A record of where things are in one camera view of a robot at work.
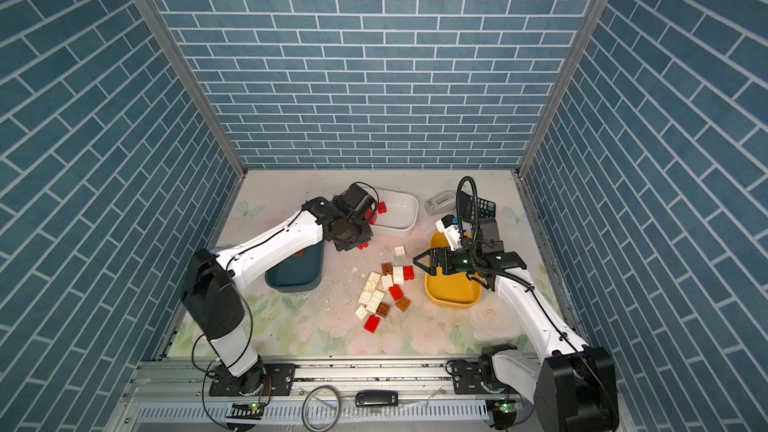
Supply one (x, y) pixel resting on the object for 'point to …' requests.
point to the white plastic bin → (401, 210)
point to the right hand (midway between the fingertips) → (425, 256)
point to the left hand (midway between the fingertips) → (369, 238)
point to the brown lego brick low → (383, 310)
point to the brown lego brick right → (403, 303)
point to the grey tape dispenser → (441, 203)
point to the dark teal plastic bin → (301, 273)
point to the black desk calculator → (485, 209)
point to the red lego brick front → (372, 323)
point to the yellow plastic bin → (451, 290)
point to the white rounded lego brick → (398, 274)
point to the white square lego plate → (399, 251)
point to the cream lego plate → (372, 299)
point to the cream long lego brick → (372, 282)
